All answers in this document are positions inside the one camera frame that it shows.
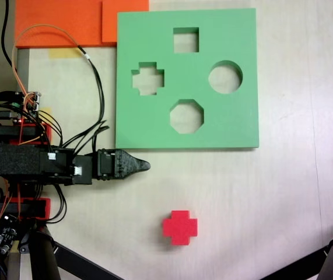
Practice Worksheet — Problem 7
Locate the red and black table clamp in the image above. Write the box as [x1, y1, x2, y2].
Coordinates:
[0, 121, 53, 146]
[0, 197, 52, 221]

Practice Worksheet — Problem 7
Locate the black circuit board with capacitors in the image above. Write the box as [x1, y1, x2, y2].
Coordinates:
[0, 215, 19, 258]

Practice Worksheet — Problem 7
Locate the green shape sorter board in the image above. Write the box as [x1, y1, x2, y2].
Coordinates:
[114, 8, 260, 151]

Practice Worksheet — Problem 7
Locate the wide yellow tape strip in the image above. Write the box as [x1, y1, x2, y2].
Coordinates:
[48, 48, 82, 60]

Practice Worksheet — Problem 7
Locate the circuit board with plugged cables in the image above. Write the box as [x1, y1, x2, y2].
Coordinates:
[12, 91, 43, 123]

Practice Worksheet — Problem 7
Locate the thick black cable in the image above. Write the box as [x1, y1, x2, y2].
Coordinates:
[1, 0, 13, 67]

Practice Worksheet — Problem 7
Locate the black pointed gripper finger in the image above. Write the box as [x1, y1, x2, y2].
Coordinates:
[115, 149, 152, 180]

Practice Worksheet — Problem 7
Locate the thin black tripod strut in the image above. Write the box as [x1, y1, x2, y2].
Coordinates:
[258, 246, 330, 280]
[51, 240, 124, 280]

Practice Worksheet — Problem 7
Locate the red cross-shaped block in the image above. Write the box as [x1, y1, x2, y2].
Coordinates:
[162, 209, 198, 246]

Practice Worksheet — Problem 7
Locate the black twin wire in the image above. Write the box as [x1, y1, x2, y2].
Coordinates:
[61, 45, 107, 148]

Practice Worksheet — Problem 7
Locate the black looping gripper wire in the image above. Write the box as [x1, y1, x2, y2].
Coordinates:
[91, 124, 111, 155]

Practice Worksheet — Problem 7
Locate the large orange foam block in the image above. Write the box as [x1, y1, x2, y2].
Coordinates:
[15, 0, 103, 48]

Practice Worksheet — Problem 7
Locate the thin orange wire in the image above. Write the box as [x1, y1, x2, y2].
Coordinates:
[11, 24, 83, 109]

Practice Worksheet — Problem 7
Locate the black wire loop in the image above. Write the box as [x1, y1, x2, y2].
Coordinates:
[48, 185, 68, 224]

